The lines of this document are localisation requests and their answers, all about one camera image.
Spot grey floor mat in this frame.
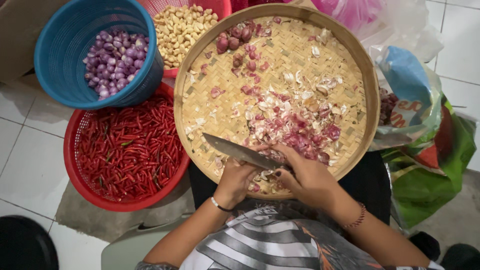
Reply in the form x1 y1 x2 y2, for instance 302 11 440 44
55 170 196 243

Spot group of unpeeled shallots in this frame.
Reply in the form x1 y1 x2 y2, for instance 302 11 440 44
215 22 256 53

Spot blue printed plastic bag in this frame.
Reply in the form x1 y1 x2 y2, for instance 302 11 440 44
369 45 444 152

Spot round woven bamboo tray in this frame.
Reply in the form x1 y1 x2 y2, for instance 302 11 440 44
173 3 380 200

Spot green printed plastic bag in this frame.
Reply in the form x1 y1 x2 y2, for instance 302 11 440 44
380 94 478 230

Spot brown cardboard sheet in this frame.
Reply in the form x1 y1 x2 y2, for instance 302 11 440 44
0 0 70 83

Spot clear plastic bag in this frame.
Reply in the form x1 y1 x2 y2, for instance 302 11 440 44
354 0 445 64

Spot pile of peeled purple shallots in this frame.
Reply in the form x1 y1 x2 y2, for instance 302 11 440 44
83 30 150 101

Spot striped grey and white shirt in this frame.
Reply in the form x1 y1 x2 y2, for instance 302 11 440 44
136 202 445 270

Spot red beaded bracelet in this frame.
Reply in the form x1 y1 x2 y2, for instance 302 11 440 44
342 202 367 229

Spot steel kitchen knife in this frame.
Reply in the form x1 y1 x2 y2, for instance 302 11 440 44
202 133 294 172

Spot small red plastic basket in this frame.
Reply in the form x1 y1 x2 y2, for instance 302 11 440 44
138 0 233 79

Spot black round object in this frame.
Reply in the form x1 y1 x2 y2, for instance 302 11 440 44
0 215 59 270

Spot person's left hand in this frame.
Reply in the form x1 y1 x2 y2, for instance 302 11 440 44
215 144 271 209

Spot pile of red chilies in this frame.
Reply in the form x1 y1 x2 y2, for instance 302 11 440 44
76 95 185 202

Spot black shoe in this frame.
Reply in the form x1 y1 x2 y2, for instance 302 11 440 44
409 231 441 262
440 243 480 270

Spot pink plastic bag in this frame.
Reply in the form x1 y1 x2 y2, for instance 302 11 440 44
230 0 384 31

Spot large red plastic basket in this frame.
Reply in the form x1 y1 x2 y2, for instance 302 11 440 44
63 82 191 213

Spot pile of peeled garlic cloves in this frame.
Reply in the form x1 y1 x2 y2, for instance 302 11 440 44
153 4 219 70

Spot pale grey bag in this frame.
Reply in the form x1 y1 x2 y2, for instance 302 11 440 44
100 213 196 270

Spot blue plastic basket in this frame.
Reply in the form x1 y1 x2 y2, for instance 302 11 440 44
34 0 165 110

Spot black and white bracelet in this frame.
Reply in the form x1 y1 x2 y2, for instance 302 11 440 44
210 196 235 213

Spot person's right hand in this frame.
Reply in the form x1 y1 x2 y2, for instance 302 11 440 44
271 143 340 211

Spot black trousers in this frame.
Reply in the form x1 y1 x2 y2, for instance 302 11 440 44
187 150 392 226

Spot pile of shallot and garlic skins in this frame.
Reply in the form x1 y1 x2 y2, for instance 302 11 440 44
184 17 361 194

